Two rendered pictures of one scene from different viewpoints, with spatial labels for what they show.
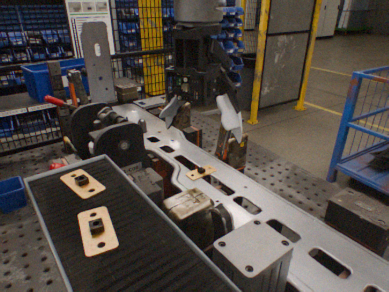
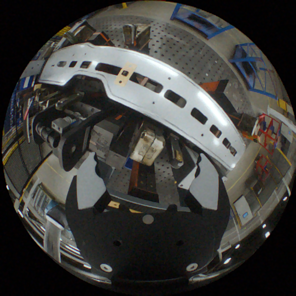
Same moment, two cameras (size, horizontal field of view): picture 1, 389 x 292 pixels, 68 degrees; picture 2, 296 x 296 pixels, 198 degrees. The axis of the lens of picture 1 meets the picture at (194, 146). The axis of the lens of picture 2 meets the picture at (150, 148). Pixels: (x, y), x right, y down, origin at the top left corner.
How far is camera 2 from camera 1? 0.58 m
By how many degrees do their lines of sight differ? 90
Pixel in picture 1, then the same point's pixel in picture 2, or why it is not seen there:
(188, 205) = (150, 156)
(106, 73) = (32, 64)
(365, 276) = (225, 134)
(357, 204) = (233, 96)
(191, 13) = not seen: outside the picture
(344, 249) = (222, 122)
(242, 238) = (190, 179)
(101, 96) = (38, 68)
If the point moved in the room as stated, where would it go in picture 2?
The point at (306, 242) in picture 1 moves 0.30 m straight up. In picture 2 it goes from (209, 122) to (274, 178)
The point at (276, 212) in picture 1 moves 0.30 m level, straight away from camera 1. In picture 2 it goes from (195, 102) to (184, 34)
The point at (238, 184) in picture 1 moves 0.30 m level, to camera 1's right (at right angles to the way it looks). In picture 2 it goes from (162, 76) to (227, 68)
